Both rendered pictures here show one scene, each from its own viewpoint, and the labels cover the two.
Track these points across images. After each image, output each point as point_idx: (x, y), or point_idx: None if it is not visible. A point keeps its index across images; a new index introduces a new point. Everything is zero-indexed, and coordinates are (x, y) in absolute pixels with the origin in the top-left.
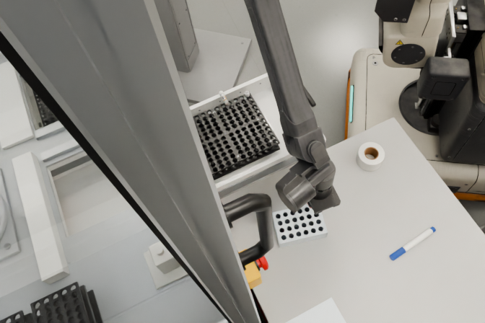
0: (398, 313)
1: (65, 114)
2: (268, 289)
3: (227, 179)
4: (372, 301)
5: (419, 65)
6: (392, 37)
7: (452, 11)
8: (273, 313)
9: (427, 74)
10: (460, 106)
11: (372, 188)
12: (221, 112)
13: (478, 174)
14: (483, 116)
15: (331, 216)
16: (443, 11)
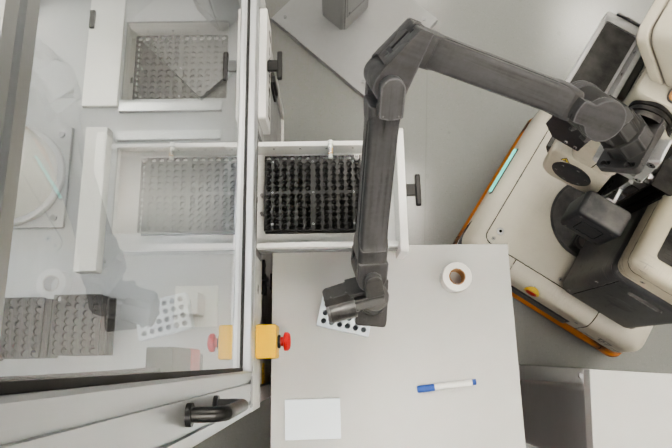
0: (394, 441)
1: None
2: (285, 360)
3: (292, 242)
4: (377, 420)
5: (580, 189)
6: (560, 152)
7: None
8: (279, 385)
9: (576, 210)
10: (604, 251)
11: (440, 311)
12: (320, 165)
13: (593, 320)
14: (614, 280)
15: None
16: None
